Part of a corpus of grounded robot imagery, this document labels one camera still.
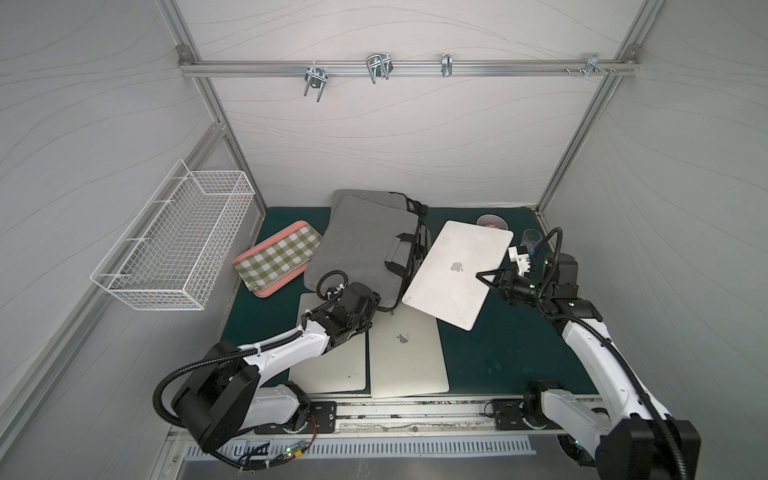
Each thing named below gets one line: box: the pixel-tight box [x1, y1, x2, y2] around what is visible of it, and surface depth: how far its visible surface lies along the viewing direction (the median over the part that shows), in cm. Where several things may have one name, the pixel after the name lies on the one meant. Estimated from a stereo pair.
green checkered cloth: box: [233, 225, 323, 292], surface depth 106 cm
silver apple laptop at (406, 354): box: [368, 301, 449, 399], surface depth 84 cm
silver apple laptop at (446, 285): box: [402, 220, 514, 331], surface depth 81 cm
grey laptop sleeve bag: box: [304, 195, 431, 311], surface depth 98 cm
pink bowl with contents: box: [476, 214, 509, 230], surface depth 113 cm
